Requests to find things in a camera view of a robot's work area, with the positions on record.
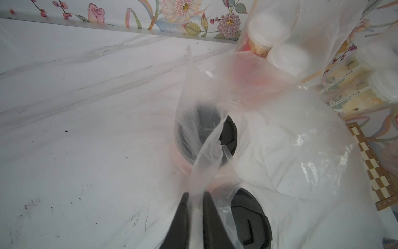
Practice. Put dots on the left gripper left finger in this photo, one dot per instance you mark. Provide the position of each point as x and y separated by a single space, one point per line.
179 232

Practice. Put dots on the red cup black lid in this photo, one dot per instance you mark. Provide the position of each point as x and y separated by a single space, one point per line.
195 127
252 225

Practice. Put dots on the red cup white lid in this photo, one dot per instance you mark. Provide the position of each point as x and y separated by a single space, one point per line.
265 31
292 59

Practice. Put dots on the wooden chessboard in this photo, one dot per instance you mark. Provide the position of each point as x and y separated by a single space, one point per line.
383 191

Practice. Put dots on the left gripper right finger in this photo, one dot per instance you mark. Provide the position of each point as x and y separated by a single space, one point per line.
214 232

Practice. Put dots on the clear plastic carrier bag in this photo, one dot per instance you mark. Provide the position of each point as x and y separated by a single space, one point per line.
366 80

